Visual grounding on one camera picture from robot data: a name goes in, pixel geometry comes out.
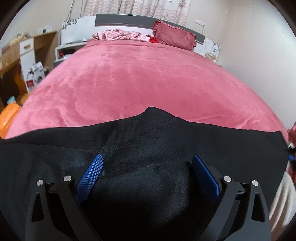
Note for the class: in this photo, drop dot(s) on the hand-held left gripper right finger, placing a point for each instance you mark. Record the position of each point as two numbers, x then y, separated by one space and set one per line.
205 176

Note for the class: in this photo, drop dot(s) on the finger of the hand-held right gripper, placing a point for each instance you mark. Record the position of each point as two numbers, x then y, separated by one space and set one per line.
292 158

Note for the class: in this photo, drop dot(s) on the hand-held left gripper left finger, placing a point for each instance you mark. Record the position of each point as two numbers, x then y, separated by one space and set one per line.
91 176

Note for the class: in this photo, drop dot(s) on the black embroidered pants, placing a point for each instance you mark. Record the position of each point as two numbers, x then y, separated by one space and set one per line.
148 143

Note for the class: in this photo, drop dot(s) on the orange plastic stool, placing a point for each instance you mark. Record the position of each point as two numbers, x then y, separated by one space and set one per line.
9 118

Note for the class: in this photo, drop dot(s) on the blue and white container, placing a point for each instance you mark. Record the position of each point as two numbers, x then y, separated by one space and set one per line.
11 100

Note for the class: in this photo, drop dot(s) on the white appliance box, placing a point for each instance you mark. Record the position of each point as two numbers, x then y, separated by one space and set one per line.
35 78

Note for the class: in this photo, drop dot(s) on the pink bed blanket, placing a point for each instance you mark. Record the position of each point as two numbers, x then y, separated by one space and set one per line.
148 78

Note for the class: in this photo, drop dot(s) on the white nightstand with open shelf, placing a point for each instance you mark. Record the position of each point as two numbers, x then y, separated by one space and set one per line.
66 52

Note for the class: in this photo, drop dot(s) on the wooden desk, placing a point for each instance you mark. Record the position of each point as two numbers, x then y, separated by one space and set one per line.
10 69

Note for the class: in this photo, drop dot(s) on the wood and white cabinet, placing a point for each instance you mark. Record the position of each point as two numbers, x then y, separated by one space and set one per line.
29 51

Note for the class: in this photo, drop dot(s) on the dark red ruffled pillow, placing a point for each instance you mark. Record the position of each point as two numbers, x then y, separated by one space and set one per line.
175 36

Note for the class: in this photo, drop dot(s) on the pink floral clothes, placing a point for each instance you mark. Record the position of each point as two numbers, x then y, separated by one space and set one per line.
120 35

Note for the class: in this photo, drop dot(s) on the bright red cloth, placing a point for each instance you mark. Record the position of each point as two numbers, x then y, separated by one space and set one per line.
153 40

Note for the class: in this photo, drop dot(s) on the plugged charger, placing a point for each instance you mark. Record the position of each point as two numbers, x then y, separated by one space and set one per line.
44 29

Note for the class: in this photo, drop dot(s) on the grey and white headboard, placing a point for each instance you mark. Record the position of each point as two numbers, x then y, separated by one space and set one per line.
124 19

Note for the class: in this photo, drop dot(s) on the patterned curtain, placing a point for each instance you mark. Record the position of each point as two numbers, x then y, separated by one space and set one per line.
138 9

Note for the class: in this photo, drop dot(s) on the white wall socket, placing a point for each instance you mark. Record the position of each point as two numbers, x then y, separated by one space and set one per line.
200 22

